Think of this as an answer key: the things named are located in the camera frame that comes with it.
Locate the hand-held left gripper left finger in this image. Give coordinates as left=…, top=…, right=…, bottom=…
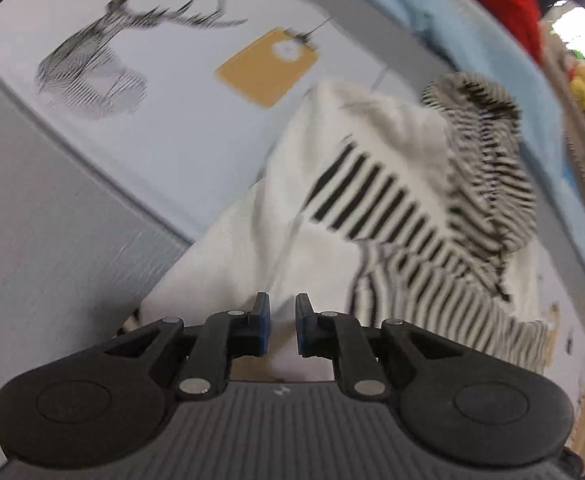
left=103, top=292, right=272, bottom=402

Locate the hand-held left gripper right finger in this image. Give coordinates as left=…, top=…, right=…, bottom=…
left=295, top=292, right=466, bottom=402

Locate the white black-striped small garment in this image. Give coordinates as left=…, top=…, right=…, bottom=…
left=117, top=72, right=549, bottom=383

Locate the printed deer bed sheet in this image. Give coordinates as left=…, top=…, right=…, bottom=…
left=0, top=0, right=585, bottom=401

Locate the light blue blanket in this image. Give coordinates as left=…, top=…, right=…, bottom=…
left=303, top=0, right=585, bottom=293

